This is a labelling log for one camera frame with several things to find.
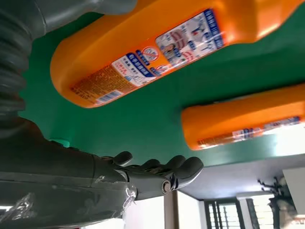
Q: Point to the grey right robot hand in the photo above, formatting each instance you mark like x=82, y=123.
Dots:
x=59, y=183

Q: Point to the teal plastic bottle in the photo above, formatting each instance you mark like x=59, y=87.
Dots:
x=60, y=143

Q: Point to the green table cover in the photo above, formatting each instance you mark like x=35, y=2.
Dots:
x=142, y=126

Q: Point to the grey building pillar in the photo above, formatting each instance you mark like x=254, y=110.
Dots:
x=171, y=210

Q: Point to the dark framed window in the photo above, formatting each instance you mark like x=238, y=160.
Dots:
x=224, y=216
x=260, y=213

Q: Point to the black stand equipment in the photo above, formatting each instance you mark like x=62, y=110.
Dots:
x=279, y=205

